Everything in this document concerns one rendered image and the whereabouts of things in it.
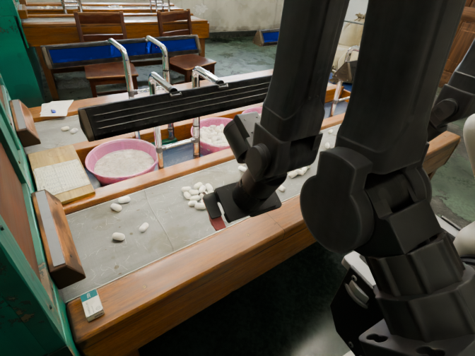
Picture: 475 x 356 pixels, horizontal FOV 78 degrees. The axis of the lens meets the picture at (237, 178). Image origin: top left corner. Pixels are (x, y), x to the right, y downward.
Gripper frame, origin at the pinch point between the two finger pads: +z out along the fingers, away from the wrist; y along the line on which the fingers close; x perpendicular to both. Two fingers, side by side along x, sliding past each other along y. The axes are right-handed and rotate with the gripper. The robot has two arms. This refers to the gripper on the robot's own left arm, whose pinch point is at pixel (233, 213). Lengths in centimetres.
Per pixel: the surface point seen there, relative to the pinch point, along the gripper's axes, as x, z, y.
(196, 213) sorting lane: -12.3, 35.0, -3.1
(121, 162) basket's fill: -47, 53, 12
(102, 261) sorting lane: -7.1, 32.4, 26.8
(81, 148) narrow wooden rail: -58, 56, 24
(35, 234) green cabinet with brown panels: -15.7, 21.7, 38.0
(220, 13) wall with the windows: -454, 294, -271
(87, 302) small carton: 2.9, 22.3, 31.3
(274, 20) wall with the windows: -448, 307, -404
